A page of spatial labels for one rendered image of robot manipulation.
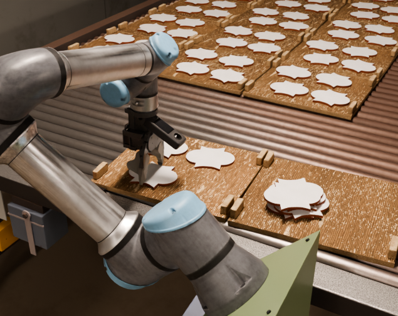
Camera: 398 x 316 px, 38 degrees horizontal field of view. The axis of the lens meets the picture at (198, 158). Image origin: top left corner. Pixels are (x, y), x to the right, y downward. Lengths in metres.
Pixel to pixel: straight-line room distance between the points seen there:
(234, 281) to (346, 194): 0.61
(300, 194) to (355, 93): 0.79
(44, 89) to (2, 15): 3.46
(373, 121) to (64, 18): 3.48
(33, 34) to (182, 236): 3.84
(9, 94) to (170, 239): 0.39
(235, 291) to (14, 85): 0.54
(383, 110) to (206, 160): 0.74
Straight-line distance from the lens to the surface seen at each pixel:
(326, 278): 1.37
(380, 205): 1.59
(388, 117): 2.11
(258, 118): 2.01
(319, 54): 2.55
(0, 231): 1.93
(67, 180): 1.15
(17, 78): 1.06
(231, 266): 1.10
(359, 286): 1.36
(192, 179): 1.63
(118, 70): 1.22
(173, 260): 1.12
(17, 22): 4.65
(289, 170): 1.69
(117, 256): 1.18
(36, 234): 1.78
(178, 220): 1.07
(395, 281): 1.40
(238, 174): 1.65
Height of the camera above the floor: 1.82
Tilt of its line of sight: 31 degrees down
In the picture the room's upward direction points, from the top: straight up
